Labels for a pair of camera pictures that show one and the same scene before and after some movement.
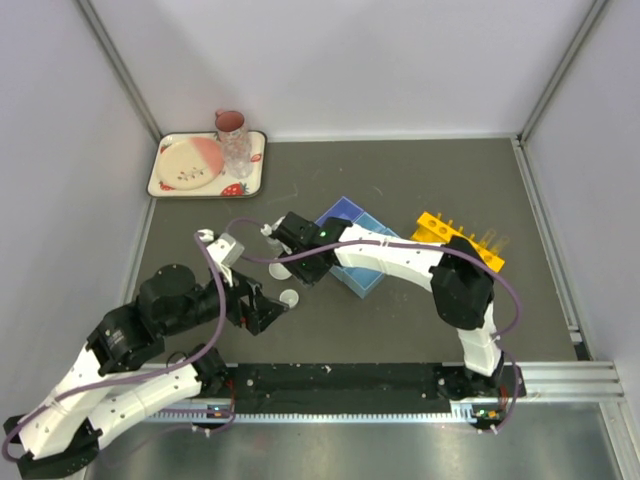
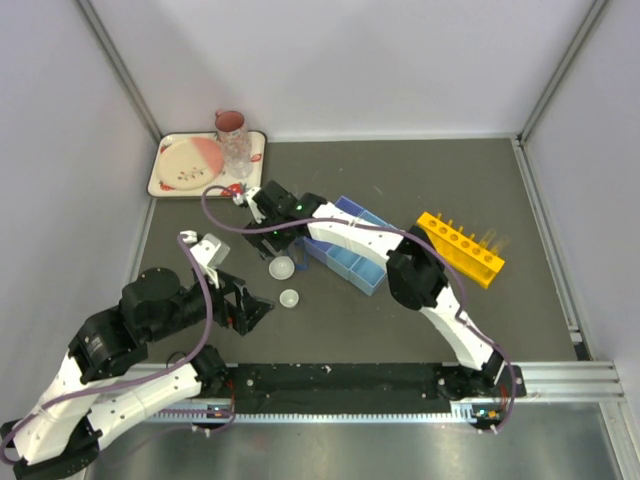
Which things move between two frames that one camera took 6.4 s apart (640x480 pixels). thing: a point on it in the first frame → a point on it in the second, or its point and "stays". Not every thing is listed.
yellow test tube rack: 431,228 stays
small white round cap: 289,296 stays
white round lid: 279,271 stays
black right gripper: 309,278 → 256,240
